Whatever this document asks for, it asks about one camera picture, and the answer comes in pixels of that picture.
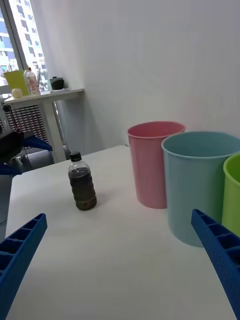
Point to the pale blue plastic bin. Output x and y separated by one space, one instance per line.
190 190

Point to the dark small container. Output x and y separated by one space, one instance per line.
57 83

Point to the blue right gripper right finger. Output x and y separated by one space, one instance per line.
220 250

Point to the green plastic bin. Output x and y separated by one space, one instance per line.
231 197

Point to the clear bottle with pale label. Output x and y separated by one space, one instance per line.
32 83

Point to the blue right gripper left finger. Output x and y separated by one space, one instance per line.
17 252

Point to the pink plastic bin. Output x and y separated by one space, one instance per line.
148 170

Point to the small-drawer cabinet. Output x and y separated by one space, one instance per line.
27 120

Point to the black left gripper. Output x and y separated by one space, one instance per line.
10 146

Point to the plastic bottle with dark drink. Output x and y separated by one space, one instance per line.
82 190

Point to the white side table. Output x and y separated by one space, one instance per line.
50 96

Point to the yellow-green plastic bin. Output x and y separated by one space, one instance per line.
16 80

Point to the white ball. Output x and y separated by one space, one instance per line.
17 93

